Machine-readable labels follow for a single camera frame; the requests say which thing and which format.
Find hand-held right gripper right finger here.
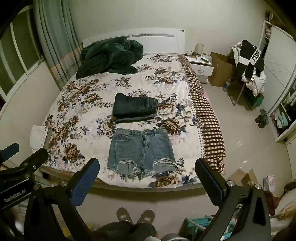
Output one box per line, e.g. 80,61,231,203
195,158,271,241

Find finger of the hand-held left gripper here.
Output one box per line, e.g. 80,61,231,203
20,148,48,173
0,143,20,163

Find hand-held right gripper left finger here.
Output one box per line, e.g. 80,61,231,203
24,158,100,241

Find light blue denim shorts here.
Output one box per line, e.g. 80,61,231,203
107,127,179,180

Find folded dark denim pants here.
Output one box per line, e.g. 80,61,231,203
112,93,159,124

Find white folded cloth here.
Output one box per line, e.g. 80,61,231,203
31,125,52,149

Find teal storage crate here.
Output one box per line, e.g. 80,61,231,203
179,215,238,241

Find person's left slipper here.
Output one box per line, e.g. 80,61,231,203
116,207,133,224

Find person's slipper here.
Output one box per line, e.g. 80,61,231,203
136,209,155,225
116,207,133,224

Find person's dark trousers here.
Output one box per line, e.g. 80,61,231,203
91,221,158,241

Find person's right slipper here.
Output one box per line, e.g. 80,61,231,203
136,209,155,225

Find brown checkered bed sheet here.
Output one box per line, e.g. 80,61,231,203
178,55,226,175

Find floral bed blanket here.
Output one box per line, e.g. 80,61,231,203
43,54,206,189

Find pair of dark slippers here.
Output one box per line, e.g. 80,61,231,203
255,109,269,128

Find chair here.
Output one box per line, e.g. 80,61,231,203
228,50,264,110

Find window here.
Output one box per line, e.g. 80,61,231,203
0,5,45,102

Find white puffy coat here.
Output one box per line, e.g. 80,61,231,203
242,71,266,97

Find cardboard box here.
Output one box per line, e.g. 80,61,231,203
208,52,236,87

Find white bedside table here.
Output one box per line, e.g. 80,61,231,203
184,51,214,84

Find green curtain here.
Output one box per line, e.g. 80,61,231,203
32,0,83,91

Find dark green quilt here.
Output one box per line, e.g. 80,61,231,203
75,36,144,79

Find white wardrobe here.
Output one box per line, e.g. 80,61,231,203
257,20,296,142

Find black and white jacket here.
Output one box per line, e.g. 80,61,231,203
236,39,265,80

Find white bed headboard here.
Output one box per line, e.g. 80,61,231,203
82,28,186,55

